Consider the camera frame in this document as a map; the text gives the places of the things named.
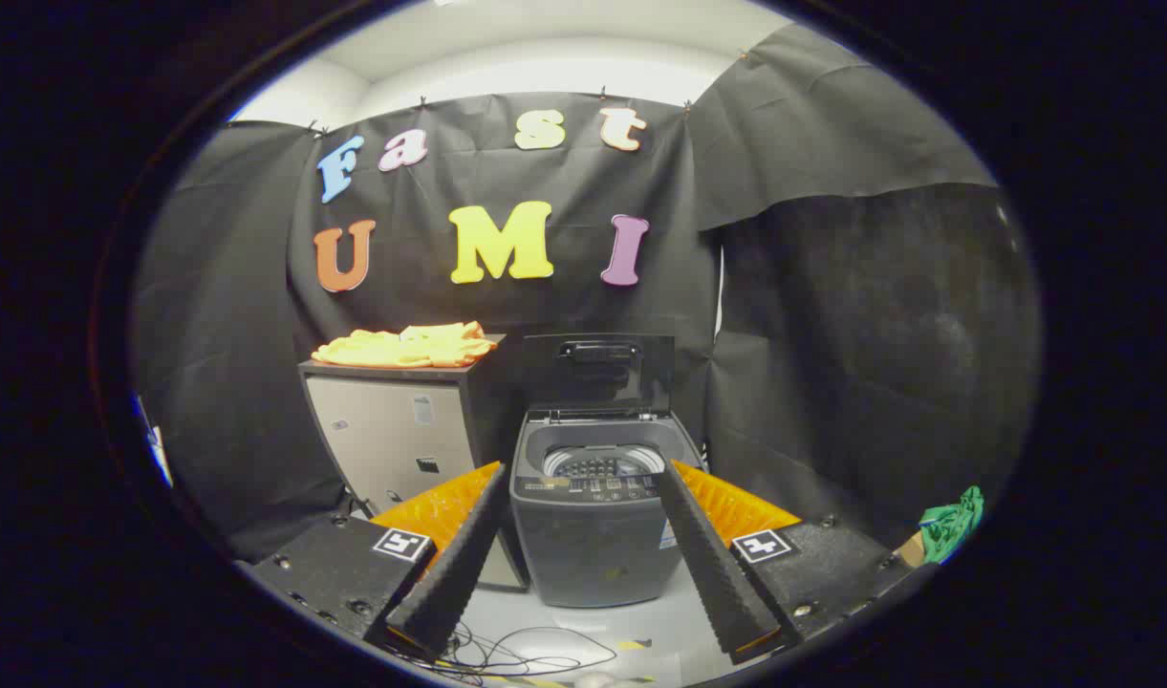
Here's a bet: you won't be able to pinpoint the grey washing machine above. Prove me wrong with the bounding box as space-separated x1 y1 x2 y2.
509 333 708 609

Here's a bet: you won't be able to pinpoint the black backdrop cloth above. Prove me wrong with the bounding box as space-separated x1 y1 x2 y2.
129 21 1041 565

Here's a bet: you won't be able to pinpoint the grey cabinet with dark top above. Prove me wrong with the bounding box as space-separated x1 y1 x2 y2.
298 333 531 591

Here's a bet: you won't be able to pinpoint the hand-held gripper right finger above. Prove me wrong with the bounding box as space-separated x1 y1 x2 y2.
655 459 938 666

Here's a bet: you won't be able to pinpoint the green cloth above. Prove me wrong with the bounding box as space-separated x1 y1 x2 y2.
919 485 985 565

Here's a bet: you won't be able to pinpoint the orange yellow polo shirt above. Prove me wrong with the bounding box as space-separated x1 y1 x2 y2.
311 321 498 371

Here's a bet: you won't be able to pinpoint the dark washing machine lid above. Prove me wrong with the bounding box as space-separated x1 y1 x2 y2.
521 333 677 421

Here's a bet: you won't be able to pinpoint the thin black floor cables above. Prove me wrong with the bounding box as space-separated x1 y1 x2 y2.
382 626 620 684

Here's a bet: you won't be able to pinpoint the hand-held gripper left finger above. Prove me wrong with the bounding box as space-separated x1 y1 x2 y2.
249 462 510 662

